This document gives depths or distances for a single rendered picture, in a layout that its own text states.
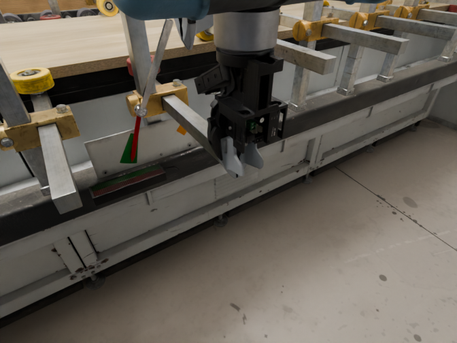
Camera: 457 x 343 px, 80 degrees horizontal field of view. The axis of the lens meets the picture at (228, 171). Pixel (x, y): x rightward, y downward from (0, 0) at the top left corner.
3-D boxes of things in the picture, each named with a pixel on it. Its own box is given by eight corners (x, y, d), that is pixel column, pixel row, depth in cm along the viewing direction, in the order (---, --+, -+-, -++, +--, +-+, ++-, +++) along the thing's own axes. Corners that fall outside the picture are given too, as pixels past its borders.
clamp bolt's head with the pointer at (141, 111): (139, 165, 67) (148, 107, 60) (128, 165, 65) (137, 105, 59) (136, 161, 68) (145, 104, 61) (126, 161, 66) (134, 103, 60)
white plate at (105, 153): (196, 146, 75) (194, 113, 69) (98, 180, 64) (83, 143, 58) (195, 145, 76) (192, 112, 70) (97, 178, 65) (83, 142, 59)
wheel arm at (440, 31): (455, 39, 76) (462, 25, 74) (449, 41, 75) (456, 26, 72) (319, 13, 109) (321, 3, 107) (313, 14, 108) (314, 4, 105)
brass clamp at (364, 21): (386, 27, 93) (392, 10, 90) (361, 33, 87) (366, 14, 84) (370, 24, 97) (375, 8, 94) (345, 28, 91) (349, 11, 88)
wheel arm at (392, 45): (404, 53, 66) (411, 37, 63) (396, 56, 64) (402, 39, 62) (271, 20, 98) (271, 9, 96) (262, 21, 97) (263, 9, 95)
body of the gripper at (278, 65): (240, 158, 36) (243, 64, 28) (208, 131, 42) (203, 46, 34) (284, 141, 39) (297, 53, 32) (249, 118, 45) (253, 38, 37)
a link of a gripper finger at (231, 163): (236, 199, 43) (237, 150, 37) (217, 179, 47) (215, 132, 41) (251, 192, 44) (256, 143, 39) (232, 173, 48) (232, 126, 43)
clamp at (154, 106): (189, 107, 68) (187, 86, 65) (135, 120, 62) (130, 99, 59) (179, 99, 71) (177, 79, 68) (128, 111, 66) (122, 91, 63)
